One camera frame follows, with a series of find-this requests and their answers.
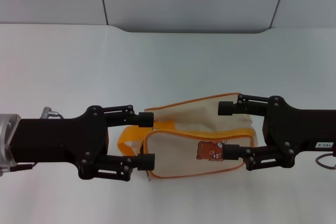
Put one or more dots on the cream food bag orange trim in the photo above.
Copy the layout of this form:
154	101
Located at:
183	140

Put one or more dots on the white and silver left robot arm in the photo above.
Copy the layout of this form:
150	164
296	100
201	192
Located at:
8	142

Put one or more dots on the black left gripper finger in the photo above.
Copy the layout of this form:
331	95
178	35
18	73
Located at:
131	117
136	161

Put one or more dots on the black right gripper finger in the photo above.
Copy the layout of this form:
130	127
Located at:
231	108
236	153

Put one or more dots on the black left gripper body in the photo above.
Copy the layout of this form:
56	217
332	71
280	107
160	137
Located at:
57	140

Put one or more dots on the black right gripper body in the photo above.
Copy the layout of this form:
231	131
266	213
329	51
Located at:
302	132

